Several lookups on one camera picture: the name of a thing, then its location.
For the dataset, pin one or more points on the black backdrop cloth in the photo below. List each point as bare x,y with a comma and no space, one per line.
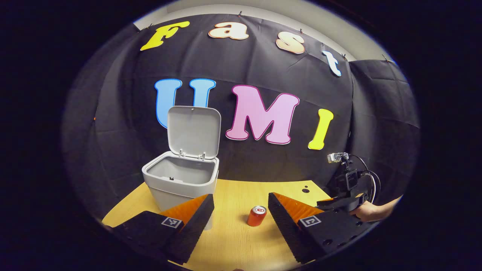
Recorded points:
260,64

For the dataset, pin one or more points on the white desktop garbage bin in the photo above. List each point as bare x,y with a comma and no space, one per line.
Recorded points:
180,188

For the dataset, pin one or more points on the red pop can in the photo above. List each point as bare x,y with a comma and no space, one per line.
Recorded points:
256,218

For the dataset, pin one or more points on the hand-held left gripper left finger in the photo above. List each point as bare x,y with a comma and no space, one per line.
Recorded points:
196,233

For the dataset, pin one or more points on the wooden desktop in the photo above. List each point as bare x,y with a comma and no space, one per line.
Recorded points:
233,203

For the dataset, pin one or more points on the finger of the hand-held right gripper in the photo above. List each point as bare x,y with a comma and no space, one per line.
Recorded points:
339,205

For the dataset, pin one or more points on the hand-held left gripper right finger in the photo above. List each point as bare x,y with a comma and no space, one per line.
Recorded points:
290,233

